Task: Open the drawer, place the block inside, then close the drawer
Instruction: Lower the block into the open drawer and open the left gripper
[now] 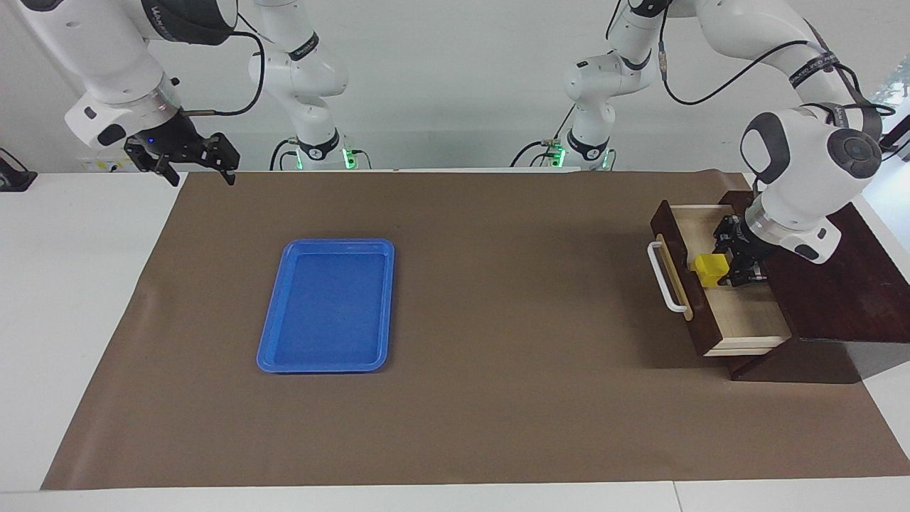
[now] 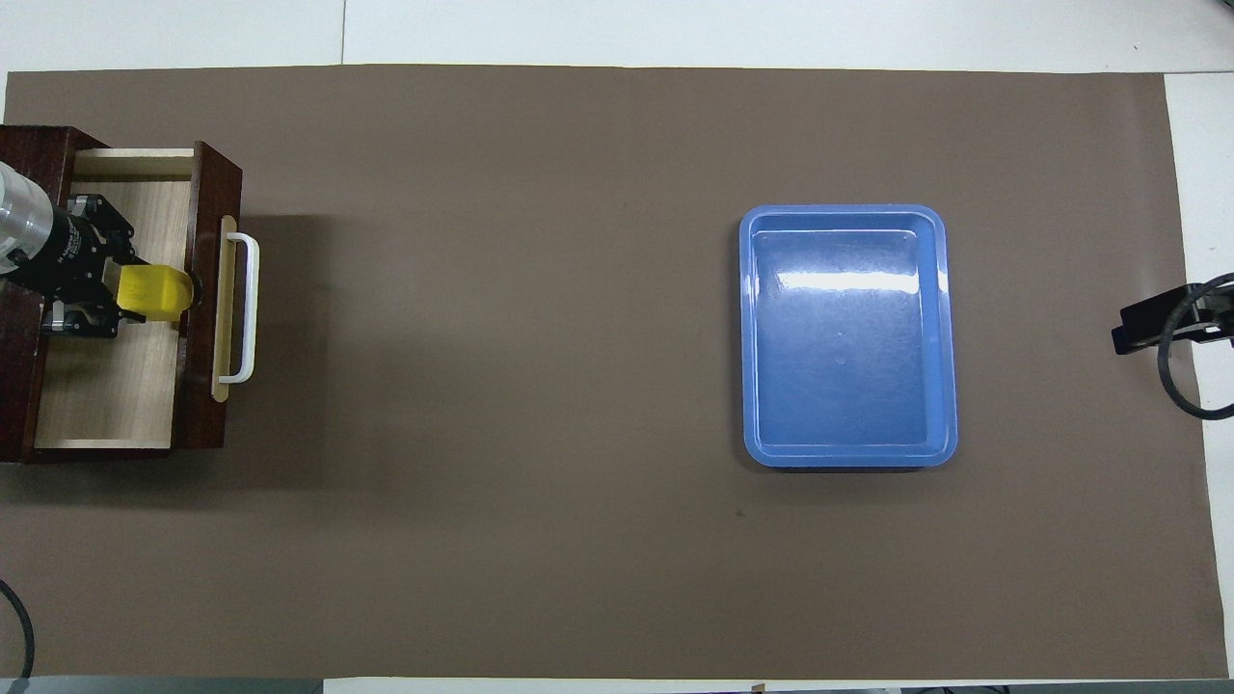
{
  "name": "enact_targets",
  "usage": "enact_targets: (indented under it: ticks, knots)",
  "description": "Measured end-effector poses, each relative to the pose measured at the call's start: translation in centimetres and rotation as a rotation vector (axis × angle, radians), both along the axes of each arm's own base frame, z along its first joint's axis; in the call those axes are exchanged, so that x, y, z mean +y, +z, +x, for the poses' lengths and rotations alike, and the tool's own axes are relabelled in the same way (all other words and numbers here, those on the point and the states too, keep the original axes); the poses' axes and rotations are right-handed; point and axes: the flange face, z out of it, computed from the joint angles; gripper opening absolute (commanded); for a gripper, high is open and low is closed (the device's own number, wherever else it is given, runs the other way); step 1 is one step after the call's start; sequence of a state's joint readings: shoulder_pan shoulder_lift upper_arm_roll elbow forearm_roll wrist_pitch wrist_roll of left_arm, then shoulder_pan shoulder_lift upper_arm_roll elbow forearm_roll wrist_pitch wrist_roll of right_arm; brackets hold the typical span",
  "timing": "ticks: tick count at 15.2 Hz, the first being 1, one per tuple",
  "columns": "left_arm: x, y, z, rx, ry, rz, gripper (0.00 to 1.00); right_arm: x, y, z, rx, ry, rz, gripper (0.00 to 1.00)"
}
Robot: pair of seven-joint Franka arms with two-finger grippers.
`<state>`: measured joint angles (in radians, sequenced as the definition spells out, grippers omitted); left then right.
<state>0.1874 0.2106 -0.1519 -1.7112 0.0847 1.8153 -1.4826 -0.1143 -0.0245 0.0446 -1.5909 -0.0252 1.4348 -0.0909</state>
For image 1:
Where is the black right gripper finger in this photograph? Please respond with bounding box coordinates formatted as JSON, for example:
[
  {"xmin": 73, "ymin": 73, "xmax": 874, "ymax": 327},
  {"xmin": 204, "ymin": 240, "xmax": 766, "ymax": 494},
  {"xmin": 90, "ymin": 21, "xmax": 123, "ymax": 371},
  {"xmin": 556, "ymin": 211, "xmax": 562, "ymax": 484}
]
[
  {"xmin": 127, "ymin": 147, "xmax": 181, "ymax": 188},
  {"xmin": 202, "ymin": 132, "xmax": 240, "ymax": 187}
]

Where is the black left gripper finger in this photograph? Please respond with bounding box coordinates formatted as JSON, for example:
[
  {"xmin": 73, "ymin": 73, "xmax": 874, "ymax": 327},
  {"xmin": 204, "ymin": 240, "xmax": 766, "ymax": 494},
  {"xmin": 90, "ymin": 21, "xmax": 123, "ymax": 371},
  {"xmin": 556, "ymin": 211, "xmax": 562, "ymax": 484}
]
[
  {"xmin": 714, "ymin": 213, "xmax": 742, "ymax": 256},
  {"xmin": 724, "ymin": 261, "xmax": 769, "ymax": 289}
]

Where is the yellow block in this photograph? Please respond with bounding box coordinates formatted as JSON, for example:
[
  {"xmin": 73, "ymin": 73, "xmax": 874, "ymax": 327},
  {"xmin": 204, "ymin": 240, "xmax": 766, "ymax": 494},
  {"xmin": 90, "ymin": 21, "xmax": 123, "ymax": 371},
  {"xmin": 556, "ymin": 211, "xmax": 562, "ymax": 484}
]
[{"xmin": 692, "ymin": 254, "xmax": 731, "ymax": 289}]

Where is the wooden drawer with white handle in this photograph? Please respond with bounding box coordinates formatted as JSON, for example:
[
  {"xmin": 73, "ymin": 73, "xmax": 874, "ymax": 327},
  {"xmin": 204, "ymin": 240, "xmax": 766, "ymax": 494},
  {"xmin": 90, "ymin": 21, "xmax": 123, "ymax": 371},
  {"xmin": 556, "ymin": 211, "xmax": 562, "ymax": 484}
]
[{"xmin": 646, "ymin": 199, "xmax": 794, "ymax": 358}]

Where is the dark wooden cabinet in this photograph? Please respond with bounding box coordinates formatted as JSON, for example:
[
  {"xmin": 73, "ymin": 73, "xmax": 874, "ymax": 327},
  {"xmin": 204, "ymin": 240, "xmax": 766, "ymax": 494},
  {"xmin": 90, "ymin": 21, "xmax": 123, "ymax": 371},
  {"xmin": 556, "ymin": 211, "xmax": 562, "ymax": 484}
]
[{"xmin": 718, "ymin": 189, "xmax": 910, "ymax": 385}]

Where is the black table clamp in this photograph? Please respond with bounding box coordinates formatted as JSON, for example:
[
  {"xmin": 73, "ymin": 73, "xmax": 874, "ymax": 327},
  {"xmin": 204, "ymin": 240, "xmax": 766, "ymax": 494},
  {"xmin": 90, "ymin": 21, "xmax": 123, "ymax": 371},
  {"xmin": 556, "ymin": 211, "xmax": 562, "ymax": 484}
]
[{"xmin": 0, "ymin": 147, "xmax": 38, "ymax": 193}]

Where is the blue plastic tray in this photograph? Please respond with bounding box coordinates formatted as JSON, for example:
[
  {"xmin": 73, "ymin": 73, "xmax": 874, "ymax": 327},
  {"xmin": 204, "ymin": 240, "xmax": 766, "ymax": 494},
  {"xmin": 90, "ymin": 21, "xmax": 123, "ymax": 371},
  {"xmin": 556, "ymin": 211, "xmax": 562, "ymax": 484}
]
[{"xmin": 256, "ymin": 238, "xmax": 396, "ymax": 375}]

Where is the glass window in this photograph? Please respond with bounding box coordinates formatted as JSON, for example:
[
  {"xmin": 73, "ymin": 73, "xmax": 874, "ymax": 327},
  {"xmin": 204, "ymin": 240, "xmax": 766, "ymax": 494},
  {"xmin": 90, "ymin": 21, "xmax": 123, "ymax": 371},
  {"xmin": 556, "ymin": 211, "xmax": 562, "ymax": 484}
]
[{"xmin": 878, "ymin": 53, "xmax": 910, "ymax": 143}]

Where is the brown table mat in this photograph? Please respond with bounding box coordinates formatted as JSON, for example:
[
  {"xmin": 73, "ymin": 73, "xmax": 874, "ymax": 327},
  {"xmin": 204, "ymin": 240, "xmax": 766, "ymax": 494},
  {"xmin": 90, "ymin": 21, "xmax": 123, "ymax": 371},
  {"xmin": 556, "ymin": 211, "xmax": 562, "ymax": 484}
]
[{"xmin": 41, "ymin": 169, "xmax": 910, "ymax": 491}]

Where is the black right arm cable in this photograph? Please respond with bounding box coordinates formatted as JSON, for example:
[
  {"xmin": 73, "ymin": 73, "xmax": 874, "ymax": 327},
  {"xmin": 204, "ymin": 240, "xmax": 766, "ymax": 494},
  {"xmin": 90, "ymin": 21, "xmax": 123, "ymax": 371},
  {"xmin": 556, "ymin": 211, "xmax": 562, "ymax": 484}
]
[{"xmin": 178, "ymin": 32, "xmax": 265, "ymax": 116}]

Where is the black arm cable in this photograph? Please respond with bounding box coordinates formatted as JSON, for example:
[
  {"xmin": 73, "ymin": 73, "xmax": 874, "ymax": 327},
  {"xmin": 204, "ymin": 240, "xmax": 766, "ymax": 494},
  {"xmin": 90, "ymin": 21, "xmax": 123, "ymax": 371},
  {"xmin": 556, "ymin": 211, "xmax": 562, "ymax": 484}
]
[
  {"xmin": 178, "ymin": 32, "xmax": 265, "ymax": 116},
  {"xmin": 658, "ymin": 39, "xmax": 898, "ymax": 154}
]

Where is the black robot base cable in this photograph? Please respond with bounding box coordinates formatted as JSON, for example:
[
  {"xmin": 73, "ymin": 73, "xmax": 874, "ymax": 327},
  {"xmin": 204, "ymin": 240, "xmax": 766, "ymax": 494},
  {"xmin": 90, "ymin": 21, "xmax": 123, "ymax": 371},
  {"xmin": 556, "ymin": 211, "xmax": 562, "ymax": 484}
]
[
  {"xmin": 510, "ymin": 107, "xmax": 575, "ymax": 169},
  {"xmin": 269, "ymin": 137, "xmax": 299, "ymax": 172}
]

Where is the white wall socket box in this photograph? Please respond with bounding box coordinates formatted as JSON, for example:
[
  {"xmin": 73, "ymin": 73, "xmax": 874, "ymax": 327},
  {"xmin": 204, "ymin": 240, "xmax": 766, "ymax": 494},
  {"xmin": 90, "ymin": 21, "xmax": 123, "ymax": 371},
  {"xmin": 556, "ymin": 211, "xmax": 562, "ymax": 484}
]
[{"xmin": 76, "ymin": 151, "xmax": 143, "ymax": 174}]

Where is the black desk mount stand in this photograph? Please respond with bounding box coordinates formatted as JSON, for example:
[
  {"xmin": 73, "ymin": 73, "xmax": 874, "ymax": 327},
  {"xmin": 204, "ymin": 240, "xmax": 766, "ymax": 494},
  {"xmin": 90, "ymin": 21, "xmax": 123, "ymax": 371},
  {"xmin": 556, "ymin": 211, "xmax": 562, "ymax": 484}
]
[{"xmin": 879, "ymin": 112, "xmax": 910, "ymax": 156}]

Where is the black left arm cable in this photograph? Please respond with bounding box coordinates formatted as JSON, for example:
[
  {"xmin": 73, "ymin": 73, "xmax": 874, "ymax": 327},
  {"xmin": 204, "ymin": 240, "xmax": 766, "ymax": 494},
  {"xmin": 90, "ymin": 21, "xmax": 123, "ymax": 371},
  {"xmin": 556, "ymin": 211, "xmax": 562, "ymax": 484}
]
[{"xmin": 658, "ymin": 39, "xmax": 898, "ymax": 154}]

